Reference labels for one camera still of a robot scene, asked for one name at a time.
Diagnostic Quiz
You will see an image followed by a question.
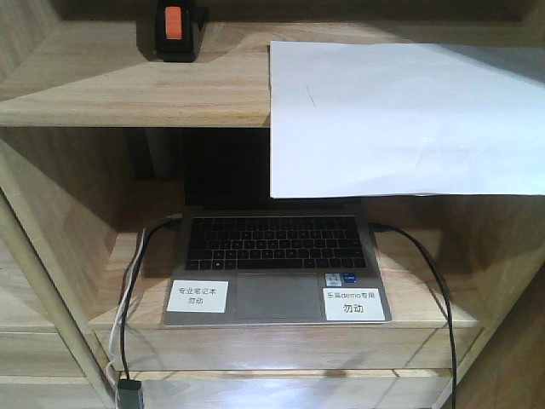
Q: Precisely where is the white paper sheet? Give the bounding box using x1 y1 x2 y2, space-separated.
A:
269 42 544 199

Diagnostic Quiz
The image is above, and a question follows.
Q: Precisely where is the black stapler with orange button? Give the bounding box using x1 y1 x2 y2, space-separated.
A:
154 0 209 63

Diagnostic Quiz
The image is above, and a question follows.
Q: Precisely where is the grey open laptop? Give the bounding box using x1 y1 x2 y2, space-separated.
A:
163 128 392 326

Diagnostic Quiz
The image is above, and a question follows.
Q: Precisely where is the white label sticker right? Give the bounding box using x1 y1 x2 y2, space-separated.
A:
323 287 388 322

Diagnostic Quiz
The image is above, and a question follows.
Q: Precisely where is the white label sticker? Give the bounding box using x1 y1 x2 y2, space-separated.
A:
166 279 229 314
323 287 388 322

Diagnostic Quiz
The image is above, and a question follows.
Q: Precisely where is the white label sticker left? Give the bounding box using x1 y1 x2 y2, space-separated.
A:
166 279 229 314

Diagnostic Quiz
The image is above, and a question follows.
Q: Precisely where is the wooden shelf unit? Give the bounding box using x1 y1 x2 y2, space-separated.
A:
1 1 544 408

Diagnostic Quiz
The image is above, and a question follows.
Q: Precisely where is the grey usb hub adapter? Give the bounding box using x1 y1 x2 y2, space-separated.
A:
117 379 145 409

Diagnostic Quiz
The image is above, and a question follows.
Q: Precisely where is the black cable left of laptop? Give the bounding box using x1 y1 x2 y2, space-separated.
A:
119 219 183 380

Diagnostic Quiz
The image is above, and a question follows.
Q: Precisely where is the black cable of laptop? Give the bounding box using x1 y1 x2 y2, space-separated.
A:
368 222 459 409
119 219 183 380

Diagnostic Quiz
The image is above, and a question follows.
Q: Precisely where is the black cable right of laptop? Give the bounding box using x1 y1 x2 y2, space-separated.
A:
368 222 459 409

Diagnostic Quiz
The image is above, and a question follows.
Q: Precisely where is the white cable left of laptop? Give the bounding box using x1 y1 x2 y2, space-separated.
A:
105 216 182 400

